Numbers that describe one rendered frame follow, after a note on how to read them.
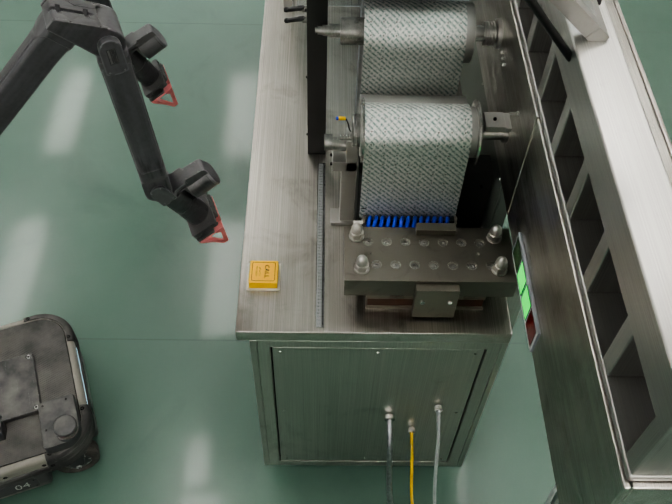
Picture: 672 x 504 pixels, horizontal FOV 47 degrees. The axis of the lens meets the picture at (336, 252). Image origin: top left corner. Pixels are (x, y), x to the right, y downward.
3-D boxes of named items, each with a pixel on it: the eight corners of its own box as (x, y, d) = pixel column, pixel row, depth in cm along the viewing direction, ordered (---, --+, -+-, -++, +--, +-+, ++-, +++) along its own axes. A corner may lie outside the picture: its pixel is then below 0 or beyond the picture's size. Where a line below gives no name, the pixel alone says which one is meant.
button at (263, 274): (250, 265, 195) (250, 259, 193) (278, 266, 195) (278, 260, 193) (249, 288, 191) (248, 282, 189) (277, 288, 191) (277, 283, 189)
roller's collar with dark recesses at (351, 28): (339, 33, 189) (340, 11, 183) (364, 34, 189) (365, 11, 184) (339, 50, 185) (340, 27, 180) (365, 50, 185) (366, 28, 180)
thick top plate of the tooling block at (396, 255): (343, 241, 192) (343, 226, 187) (504, 243, 192) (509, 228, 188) (343, 295, 182) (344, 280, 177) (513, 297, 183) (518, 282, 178)
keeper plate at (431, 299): (411, 310, 187) (416, 283, 178) (452, 310, 187) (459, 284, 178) (411, 318, 185) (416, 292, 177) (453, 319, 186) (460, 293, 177)
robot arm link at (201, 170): (138, 166, 165) (147, 194, 160) (181, 135, 163) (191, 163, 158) (173, 192, 174) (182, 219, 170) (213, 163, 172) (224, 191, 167)
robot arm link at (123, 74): (79, 8, 133) (90, 46, 127) (112, 0, 134) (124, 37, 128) (140, 176, 168) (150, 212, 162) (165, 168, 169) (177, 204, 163)
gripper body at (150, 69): (160, 62, 208) (142, 45, 202) (168, 86, 202) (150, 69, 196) (141, 76, 209) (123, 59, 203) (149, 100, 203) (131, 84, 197)
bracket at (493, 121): (482, 117, 176) (483, 110, 174) (507, 117, 176) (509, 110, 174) (484, 132, 173) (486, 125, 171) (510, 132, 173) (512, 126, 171)
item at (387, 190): (359, 215, 190) (363, 163, 176) (454, 217, 191) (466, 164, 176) (359, 217, 190) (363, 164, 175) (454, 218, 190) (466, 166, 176)
